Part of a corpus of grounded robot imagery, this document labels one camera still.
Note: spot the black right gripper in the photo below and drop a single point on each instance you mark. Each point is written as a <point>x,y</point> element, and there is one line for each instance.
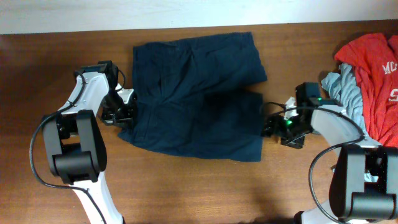
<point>273,125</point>

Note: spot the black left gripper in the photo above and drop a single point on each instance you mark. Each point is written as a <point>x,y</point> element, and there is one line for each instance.
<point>117,115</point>

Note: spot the navy blue shorts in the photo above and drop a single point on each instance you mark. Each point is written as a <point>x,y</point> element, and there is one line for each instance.
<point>193,98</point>

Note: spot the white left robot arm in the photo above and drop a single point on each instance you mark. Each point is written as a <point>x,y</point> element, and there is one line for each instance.
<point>75,148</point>

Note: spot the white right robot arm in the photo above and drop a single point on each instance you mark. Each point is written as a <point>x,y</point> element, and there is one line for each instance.
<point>364,184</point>

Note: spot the light blue shirt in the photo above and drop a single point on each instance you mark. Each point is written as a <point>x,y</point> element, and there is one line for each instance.
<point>342,87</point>

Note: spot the red printed shirt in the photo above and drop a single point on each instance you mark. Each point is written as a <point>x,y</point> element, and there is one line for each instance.
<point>374,58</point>

